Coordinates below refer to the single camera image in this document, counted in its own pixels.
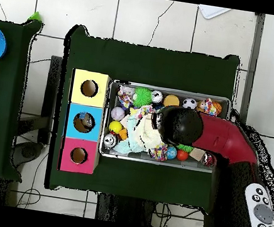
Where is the mint green cloth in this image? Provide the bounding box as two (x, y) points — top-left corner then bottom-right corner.
(111, 112), (152, 158)

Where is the small clear plastic bottle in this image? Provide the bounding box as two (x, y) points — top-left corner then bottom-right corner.
(84, 116), (96, 129)

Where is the shallow clear mesh bin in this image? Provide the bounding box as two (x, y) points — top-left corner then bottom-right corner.
(98, 78), (234, 175)

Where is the wooden box with three holes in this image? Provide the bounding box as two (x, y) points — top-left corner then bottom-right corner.
(57, 68), (112, 176)

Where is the green spiky ball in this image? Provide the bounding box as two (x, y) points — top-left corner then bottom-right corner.
(130, 86), (155, 111)

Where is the white baseball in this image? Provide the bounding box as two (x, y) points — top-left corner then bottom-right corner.
(109, 106), (127, 123)

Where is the yellow ball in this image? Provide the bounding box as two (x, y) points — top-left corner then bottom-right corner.
(107, 119), (124, 135)

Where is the orange foam ball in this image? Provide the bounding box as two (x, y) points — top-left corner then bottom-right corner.
(162, 93), (182, 109)

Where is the black and white soccer ball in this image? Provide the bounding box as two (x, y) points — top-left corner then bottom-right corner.
(181, 96), (199, 111)

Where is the small orange basketball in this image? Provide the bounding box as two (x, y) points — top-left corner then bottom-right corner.
(210, 101), (224, 116)

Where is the white tray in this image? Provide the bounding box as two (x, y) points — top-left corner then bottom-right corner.
(196, 4), (232, 23)

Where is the dark green side tablecloth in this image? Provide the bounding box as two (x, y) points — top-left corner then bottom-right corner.
(0, 14), (46, 182)

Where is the small green object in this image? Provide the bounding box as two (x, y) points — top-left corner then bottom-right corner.
(26, 9), (43, 23)

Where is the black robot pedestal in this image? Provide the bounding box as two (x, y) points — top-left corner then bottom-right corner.
(94, 192), (158, 227)

